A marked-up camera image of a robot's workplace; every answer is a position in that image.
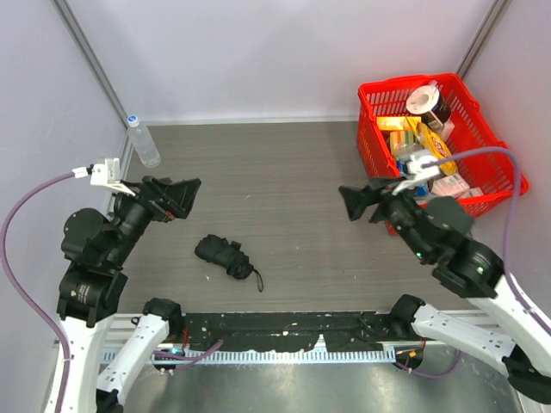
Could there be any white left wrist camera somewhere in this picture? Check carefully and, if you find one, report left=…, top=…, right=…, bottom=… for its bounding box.
left=71, top=157, right=135, bottom=197

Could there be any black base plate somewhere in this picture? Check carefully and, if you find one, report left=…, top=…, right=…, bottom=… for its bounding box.
left=161, top=311, right=421, bottom=353

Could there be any blue green snack packet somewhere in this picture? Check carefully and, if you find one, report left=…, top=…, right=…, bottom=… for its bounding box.
left=395, top=158, right=412, bottom=179

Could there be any yellow snack bag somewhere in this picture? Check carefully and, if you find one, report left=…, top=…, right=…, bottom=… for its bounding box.
left=414, top=122, right=458, bottom=176

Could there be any yellow box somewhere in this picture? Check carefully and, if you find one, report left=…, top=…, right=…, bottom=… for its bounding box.
left=376, top=116, right=420, bottom=132

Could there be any black folding umbrella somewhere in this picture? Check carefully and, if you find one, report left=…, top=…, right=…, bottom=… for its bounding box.
left=194, top=234, right=264, bottom=293

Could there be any red plastic basket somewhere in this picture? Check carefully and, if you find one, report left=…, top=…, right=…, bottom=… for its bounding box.
left=356, top=73, right=515, bottom=218

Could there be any purple cable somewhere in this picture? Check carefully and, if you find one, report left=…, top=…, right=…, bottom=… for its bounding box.
left=0, top=171, right=225, bottom=413
left=393, top=145, right=551, bottom=379

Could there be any clear plastic bottle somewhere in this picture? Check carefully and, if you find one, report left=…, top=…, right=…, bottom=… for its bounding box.
left=127, top=115, right=161, bottom=168

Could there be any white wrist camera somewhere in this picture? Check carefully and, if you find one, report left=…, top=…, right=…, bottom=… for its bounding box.
left=71, top=157, right=135, bottom=197
left=393, top=150, right=440, bottom=195

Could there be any white slotted cable duct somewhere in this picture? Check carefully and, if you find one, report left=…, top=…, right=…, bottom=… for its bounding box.
left=97, top=348, right=397, bottom=366

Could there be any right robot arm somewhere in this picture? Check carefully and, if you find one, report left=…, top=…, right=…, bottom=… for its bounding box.
left=338, top=178, right=550, bottom=404

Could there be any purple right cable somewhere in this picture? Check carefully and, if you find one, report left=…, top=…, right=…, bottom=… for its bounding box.
left=393, top=145, right=551, bottom=379

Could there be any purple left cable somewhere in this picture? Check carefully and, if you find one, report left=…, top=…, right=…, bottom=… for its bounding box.
left=0, top=171, right=225, bottom=413

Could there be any pink white box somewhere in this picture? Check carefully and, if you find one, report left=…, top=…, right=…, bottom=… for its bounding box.
left=431, top=173, right=470, bottom=199

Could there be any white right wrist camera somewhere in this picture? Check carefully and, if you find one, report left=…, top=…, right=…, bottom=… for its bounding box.
left=393, top=150, right=440, bottom=195

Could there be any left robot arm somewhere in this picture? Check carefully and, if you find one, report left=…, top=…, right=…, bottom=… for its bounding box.
left=45, top=173, right=201, bottom=412

